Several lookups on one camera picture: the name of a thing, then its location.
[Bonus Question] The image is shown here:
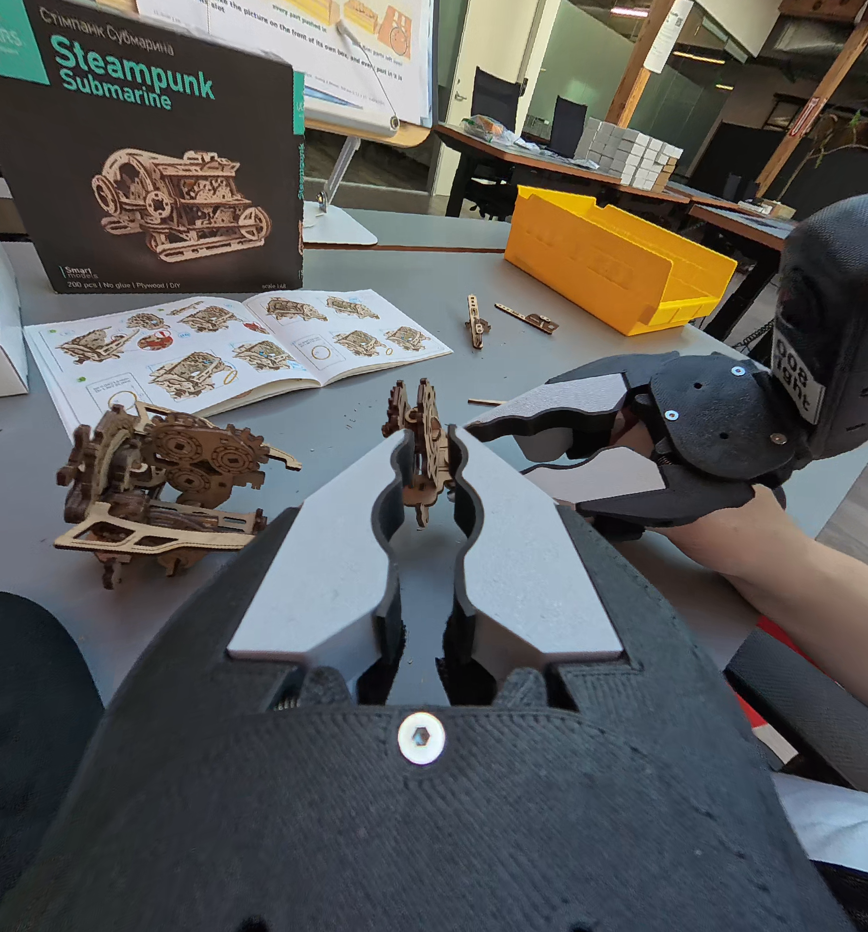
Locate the black model kit box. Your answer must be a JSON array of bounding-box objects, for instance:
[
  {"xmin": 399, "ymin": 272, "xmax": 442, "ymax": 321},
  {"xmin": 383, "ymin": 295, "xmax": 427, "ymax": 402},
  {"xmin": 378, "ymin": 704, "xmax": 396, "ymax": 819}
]
[{"xmin": 0, "ymin": 0, "xmax": 307, "ymax": 295}]

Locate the paper sign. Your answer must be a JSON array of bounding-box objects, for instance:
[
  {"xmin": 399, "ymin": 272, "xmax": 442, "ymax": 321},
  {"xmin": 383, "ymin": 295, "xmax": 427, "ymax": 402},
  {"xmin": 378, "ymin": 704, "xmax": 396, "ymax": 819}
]
[{"xmin": 643, "ymin": 0, "xmax": 697, "ymax": 74}]

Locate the white document stand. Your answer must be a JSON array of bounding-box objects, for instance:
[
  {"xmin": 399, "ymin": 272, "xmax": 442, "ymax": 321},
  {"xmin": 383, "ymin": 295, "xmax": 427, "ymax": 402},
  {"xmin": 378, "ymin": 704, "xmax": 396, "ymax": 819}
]
[{"xmin": 302, "ymin": 134, "xmax": 381, "ymax": 248}]

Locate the black chair armrest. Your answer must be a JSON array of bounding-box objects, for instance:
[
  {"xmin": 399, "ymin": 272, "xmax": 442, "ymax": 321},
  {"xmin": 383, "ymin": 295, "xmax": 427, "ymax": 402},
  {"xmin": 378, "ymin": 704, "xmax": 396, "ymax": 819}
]
[{"xmin": 725, "ymin": 628, "xmax": 868, "ymax": 799}]

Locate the instruction sheet on board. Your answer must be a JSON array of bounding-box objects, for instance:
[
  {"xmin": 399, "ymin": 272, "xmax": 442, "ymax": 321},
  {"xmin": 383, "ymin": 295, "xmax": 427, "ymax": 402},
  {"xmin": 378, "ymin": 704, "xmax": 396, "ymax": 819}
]
[{"xmin": 135, "ymin": 0, "xmax": 435, "ymax": 151}]

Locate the person's white garment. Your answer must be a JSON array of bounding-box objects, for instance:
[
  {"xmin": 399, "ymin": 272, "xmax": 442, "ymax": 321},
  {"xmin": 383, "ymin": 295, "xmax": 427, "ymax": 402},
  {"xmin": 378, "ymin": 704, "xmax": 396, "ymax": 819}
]
[{"xmin": 772, "ymin": 770, "xmax": 868, "ymax": 883}]

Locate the instruction booklet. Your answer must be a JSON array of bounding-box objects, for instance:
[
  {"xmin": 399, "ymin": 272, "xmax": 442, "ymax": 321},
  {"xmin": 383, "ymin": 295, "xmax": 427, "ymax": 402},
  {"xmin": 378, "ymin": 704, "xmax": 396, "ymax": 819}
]
[{"xmin": 24, "ymin": 289, "xmax": 455, "ymax": 442}]

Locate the wooden model assembly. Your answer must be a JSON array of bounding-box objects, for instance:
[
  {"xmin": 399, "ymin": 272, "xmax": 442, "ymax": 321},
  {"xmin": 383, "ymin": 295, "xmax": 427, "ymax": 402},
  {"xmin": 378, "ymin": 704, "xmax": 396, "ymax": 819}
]
[{"xmin": 53, "ymin": 401, "xmax": 303, "ymax": 591}]

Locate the stack of white boxes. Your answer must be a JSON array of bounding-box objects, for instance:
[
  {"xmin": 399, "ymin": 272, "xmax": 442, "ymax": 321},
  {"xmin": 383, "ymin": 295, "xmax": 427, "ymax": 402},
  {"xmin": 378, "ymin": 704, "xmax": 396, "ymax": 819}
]
[{"xmin": 573, "ymin": 118, "xmax": 685, "ymax": 193}]

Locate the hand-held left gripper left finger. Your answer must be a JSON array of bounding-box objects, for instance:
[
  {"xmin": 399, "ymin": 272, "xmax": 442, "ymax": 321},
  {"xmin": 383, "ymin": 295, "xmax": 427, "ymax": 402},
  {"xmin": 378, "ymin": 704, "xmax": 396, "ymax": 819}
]
[{"xmin": 226, "ymin": 428, "xmax": 416, "ymax": 706}]

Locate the person's right hand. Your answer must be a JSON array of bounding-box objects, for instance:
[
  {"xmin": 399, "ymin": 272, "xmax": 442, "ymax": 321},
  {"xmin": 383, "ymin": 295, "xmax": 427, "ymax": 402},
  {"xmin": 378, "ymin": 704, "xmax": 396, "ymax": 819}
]
[{"xmin": 645, "ymin": 486, "xmax": 788, "ymax": 583}]

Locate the wooden gear part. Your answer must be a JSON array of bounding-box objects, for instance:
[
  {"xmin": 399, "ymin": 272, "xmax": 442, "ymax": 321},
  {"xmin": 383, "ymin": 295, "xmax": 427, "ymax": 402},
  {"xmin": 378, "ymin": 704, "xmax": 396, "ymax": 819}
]
[{"xmin": 381, "ymin": 377, "xmax": 455, "ymax": 530}]

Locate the wooden strip part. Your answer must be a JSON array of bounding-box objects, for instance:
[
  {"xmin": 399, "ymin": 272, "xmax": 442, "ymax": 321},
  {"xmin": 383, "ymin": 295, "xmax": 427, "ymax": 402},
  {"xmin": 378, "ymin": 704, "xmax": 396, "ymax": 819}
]
[{"xmin": 493, "ymin": 301, "xmax": 560, "ymax": 336}]

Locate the person's right forearm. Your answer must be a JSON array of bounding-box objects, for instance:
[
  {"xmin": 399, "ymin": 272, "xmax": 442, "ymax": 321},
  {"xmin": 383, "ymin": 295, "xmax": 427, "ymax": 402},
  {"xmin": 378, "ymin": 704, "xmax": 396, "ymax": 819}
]
[{"xmin": 728, "ymin": 513, "xmax": 868, "ymax": 723}]

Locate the yellow plastic bin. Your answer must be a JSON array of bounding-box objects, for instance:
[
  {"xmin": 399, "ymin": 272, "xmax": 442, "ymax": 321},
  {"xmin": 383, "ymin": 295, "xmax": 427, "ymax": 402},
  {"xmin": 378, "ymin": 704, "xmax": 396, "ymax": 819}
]
[{"xmin": 504, "ymin": 185, "xmax": 739, "ymax": 337}]

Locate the clear plastic bag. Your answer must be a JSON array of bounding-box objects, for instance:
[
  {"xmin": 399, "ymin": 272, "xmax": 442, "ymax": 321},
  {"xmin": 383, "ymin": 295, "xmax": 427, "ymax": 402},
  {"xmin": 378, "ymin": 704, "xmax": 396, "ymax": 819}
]
[{"xmin": 461, "ymin": 114, "xmax": 531, "ymax": 145}]

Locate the grey desk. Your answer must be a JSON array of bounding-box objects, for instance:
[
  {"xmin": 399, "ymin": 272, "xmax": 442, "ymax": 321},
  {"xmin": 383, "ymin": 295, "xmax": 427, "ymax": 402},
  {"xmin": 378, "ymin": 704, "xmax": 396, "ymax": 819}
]
[{"xmin": 0, "ymin": 207, "xmax": 868, "ymax": 704}]

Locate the background wooden desk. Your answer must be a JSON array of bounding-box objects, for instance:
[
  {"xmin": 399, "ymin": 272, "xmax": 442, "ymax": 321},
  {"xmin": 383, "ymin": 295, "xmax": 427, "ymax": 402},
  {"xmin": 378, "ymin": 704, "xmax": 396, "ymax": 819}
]
[
  {"xmin": 685, "ymin": 185, "xmax": 797, "ymax": 337},
  {"xmin": 434, "ymin": 122, "xmax": 691, "ymax": 221}
]

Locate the black round mat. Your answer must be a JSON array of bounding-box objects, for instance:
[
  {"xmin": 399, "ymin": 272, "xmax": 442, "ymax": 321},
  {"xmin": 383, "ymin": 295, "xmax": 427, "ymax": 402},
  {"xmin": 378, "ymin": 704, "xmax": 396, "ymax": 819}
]
[{"xmin": 0, "ymin": 590, "xmax": 106, "ymax": 911}]

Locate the black chair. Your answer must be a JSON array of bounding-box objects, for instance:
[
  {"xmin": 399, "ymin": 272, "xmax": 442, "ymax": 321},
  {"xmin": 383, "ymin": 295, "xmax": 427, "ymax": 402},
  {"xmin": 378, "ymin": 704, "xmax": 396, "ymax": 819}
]
[
  {"xmin": 470, "ymin": 66, "xmax": 524, "ymax": 133},
  {"xmin": 549, "ymin": 95, "xmax": 589, "ymax": 159}
]

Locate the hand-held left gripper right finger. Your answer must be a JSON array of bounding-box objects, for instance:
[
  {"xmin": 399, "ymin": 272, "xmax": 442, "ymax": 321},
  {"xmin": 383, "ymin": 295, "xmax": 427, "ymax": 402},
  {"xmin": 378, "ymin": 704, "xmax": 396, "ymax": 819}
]
[{"xmin": 436, "ymin": 426, "xmax": 625, "ymax": 706}]

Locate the leafy plant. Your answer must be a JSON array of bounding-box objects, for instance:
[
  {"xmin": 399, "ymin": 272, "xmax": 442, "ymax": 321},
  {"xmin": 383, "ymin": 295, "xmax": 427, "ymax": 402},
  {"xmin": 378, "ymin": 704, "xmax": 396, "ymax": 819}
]
[{"xmin": 789, "ymin": 108, "xmax": 868, "ymax": 199}]

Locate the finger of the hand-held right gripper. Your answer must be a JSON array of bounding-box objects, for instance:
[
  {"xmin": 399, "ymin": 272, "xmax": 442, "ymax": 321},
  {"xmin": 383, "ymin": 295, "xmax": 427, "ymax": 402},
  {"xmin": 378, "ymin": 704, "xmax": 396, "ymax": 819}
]
[
  {"xmin": 463, "ymin": 371, "xmax": 636, "ymax": 465},
  {"xmin": 521, "ymin": 444, "xmax": 675, "ymax": 510}
]

